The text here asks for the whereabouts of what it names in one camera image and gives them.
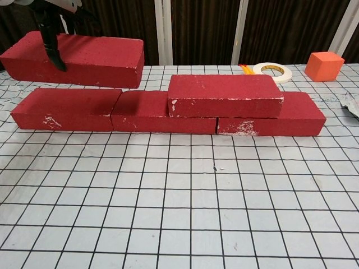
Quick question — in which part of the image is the red brick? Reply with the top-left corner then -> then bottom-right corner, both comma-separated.
0,30 -> 145,90
216,91 -> 327,137
10,87 -> 123,132
111,90 -> 218,135
167,74 -> 284,118

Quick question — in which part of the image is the white tape roll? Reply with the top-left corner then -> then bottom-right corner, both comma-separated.
252,62 -> 292,84

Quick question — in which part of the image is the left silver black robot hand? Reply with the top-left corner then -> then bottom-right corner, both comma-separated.
11,0 -> 96,72

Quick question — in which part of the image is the yellow rubber chicken toy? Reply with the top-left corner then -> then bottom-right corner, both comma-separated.
238,63 -> 255,76

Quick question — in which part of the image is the orange foam cube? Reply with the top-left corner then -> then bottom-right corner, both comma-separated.
305,52 -> 346,82

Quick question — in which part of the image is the white snack packet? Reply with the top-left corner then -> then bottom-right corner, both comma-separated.
340,94 -> 359,122

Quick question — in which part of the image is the white black-grid tablecloth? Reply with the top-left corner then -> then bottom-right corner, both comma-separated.
0,63 -> 359,269

